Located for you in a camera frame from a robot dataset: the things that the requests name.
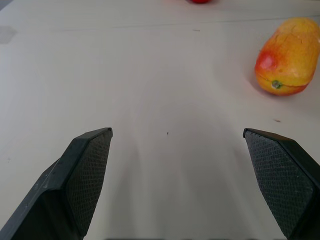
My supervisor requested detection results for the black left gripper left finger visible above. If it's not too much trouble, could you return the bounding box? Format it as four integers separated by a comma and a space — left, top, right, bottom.
0, 127, 114, 240

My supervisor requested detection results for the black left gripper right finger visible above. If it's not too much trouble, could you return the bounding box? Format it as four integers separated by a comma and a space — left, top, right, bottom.
242, 128, 320, 240

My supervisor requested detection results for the yellow red mango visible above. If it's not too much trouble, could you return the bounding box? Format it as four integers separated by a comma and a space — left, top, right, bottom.
254, 17, 320, 97

